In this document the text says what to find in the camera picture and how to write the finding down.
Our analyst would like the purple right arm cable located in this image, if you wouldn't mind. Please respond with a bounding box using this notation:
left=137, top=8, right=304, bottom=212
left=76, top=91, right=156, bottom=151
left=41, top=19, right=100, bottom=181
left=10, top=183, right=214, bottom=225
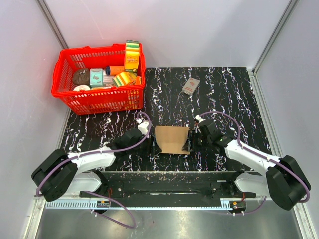
left=199, top=111, right=311, bottom=215

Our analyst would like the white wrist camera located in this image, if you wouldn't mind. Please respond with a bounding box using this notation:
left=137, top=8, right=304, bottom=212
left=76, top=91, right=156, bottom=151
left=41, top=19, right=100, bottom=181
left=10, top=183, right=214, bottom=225
left=194, top=115, right=205, bottom=132
left=137, top=119, right=152, bottom=135

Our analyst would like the teal small box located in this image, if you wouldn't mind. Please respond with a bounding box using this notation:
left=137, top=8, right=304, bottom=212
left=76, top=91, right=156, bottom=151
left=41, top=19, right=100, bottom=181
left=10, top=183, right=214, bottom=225
left=89, top=68, right=103, bottom=88

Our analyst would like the orange snack packet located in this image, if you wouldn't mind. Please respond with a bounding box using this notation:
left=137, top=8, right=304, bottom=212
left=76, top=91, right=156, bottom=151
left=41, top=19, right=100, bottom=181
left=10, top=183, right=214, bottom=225
left=135, top=76, right=142, bottom=85

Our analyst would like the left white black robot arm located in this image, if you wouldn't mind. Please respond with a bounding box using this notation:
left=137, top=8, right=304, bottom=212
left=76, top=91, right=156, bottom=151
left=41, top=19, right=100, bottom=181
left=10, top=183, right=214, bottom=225
left=31, top=128, right=150, bottom=202

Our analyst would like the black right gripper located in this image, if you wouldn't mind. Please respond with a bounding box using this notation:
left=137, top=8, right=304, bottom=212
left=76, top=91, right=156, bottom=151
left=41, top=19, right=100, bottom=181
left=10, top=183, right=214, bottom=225
left=182, top=130, right=211, bottom=153

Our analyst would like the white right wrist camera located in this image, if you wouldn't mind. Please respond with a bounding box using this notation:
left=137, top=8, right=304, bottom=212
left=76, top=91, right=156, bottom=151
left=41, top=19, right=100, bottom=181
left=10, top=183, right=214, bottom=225
left=194, top=115, right=205, bottom=132

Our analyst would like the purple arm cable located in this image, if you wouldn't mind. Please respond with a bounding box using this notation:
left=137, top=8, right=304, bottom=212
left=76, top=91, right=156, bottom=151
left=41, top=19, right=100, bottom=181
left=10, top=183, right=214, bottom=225
left=35, top=111, right=152, bottom=229
left=199, top=111, right=311, bottom=215

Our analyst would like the orange cylinder can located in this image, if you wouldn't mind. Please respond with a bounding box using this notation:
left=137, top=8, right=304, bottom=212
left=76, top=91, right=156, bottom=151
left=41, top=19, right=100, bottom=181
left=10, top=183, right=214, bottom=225
left=105, top=65, right=125, bottom=76

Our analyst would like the tall yellow green sponge pack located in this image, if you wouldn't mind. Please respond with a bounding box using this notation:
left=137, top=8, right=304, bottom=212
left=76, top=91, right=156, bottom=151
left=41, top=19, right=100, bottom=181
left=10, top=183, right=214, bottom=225
left=124, top=40, right=140, bottom=73

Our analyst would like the pink white flat box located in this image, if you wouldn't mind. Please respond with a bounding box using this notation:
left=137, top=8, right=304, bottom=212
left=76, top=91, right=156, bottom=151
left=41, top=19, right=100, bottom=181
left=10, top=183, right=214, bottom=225
left=103, top=69, right=114, bottom=87

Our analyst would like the white round tape roll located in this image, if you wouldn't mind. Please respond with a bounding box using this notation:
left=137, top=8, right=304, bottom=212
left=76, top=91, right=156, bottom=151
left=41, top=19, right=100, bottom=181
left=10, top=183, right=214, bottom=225
left=73, top=85, right=91, bottom=92

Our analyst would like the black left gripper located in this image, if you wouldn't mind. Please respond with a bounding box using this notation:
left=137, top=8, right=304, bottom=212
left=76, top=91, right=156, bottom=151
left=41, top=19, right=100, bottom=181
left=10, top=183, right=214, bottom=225
left=128, top=133, right=162, bottom=157

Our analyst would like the red plastic shopping basket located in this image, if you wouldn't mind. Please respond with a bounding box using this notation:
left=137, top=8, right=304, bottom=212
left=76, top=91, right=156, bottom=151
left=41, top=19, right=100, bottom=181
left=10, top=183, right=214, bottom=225
left=51, top=43, right=146, bottom=115

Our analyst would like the grey card box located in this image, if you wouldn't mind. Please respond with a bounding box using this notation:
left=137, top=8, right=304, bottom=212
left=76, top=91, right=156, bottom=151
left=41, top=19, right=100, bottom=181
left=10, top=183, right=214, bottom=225
left=182, top=77, right=200, bottom=96

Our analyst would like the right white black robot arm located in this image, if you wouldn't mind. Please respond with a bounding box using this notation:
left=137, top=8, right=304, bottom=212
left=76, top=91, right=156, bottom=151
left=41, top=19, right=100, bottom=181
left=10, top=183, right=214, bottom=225
left=182, top=120, right=311, bottom=211

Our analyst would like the brown cardboard box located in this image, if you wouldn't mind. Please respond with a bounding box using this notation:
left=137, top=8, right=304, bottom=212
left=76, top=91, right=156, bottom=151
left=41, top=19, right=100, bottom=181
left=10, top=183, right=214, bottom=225
left=155, top=126, right=190, bottom=155

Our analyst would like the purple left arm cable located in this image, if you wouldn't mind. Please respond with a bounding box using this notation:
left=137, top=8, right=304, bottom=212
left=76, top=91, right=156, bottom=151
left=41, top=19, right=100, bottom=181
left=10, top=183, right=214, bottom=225
left=35, top=111, right=152, bottom=229

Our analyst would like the brown round bread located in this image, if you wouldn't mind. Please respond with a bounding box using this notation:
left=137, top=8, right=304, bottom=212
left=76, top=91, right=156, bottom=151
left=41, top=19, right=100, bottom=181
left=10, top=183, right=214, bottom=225
left=72, top=68, right=90, bottom=86

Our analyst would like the lying yellow green sponge pack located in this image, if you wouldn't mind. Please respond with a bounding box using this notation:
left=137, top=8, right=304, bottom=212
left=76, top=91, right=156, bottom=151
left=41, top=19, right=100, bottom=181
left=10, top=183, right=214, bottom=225
left=112, top=71, right=137, bottom=87

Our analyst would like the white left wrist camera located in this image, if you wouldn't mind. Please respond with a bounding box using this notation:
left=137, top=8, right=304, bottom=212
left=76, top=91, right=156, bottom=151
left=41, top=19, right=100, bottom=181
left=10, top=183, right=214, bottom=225
left=137, top=119, right=152, bottom=135

